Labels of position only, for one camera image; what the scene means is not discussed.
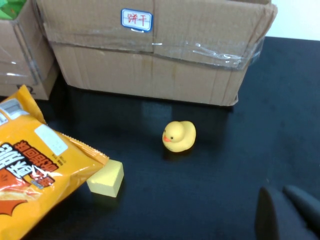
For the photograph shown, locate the cardboard box with white label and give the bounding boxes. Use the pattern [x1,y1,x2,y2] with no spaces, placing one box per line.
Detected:
[34,0,278,108]

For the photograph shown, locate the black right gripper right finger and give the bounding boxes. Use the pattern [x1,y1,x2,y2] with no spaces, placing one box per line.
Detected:
[282,184,320,240]

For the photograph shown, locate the white label sticker red writing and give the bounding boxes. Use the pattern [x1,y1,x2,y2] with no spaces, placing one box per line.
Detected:
[120,8,154,33]

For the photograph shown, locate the yellow rubber duck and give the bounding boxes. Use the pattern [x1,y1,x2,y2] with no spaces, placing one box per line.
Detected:
[161,120,197,153]

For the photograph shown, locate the yellow foam cube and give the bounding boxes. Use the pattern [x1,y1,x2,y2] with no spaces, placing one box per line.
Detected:
[86,159,125,199]

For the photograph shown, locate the large orange fries snack bag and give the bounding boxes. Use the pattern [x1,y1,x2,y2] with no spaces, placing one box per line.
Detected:
[0,84,110,240]

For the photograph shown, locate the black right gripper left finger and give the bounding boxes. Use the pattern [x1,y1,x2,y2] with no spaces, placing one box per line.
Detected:
[254,186,282,240]

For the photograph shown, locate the green Lay's chips bag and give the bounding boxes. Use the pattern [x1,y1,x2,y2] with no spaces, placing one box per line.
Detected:
[0,0,27,21]

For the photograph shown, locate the cardboard box with F2 print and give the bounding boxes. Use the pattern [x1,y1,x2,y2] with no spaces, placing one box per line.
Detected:
[0,0,60,101]

